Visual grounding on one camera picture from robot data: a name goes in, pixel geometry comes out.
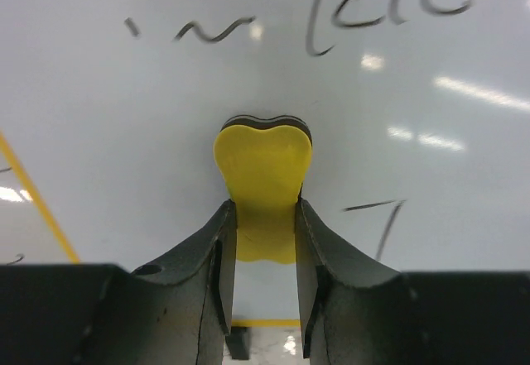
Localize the black whiteboard stand foot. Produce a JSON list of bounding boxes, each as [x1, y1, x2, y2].
[[225, 326, 251, 361]]

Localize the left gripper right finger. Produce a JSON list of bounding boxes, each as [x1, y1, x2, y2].
[[295, 199, 414, 364]]

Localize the yellow foam eraser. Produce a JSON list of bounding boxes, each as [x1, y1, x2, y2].
[[213, 114, 312, 265]]

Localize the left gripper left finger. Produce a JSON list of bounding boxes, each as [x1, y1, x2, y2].
[[70, 200, 236, 364]]

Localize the yellow-framed whiteboard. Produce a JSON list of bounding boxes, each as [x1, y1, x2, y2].
[[0, 0, 530, 329]]

